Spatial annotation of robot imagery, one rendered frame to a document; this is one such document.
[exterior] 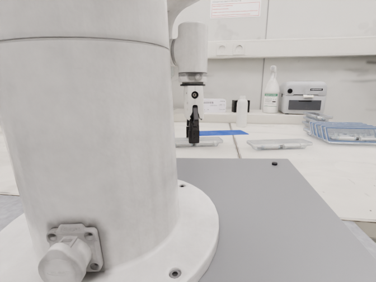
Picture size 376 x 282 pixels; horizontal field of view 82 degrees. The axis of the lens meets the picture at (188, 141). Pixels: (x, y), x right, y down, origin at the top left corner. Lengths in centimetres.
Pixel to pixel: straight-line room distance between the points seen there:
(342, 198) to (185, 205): 29
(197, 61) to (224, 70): 86
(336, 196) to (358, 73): 130
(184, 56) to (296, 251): 54
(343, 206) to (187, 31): 52
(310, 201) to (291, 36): 136
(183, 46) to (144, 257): 55
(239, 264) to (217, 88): 135
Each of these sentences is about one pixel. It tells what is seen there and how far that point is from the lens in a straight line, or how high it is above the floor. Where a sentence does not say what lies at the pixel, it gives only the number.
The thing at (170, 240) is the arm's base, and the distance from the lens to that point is 18.
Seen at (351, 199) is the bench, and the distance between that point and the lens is 45.
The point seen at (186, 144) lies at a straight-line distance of 65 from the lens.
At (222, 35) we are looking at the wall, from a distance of 151.
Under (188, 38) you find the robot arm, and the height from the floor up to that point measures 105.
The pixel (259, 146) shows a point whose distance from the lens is 65.
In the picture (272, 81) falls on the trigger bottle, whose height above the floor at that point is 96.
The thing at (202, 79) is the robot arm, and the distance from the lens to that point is 63.
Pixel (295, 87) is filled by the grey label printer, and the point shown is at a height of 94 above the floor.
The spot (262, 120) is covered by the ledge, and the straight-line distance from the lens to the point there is 119.
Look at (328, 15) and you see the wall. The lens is 165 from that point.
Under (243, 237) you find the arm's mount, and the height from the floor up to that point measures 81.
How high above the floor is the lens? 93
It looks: 13 degrees down
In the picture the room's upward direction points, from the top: straight up
